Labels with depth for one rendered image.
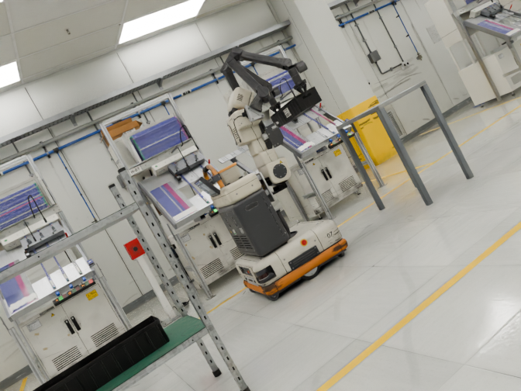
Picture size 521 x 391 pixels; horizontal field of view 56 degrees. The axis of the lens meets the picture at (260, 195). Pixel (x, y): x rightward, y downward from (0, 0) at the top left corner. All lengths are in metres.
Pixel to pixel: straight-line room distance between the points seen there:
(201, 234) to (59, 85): 2.86
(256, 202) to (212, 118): 3.64
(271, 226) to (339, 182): 2.27
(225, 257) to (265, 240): 1.58
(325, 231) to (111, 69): 4.17
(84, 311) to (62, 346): 0.32
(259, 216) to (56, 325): 2.13
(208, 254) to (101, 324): 1.13
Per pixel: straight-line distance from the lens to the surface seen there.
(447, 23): 7.77
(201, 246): 4.68
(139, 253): 4.37
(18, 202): 4.70
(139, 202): 2.07
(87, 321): 4.54
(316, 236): 3.29
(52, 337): 4.54
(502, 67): 7.51
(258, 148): 3.46
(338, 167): 5.40
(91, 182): 6.25
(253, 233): 3.18
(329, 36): 7.33
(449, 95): 9.09
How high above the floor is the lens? 0.85
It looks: 4 degrees down
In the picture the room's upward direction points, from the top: 28 degrees counter-clockwise
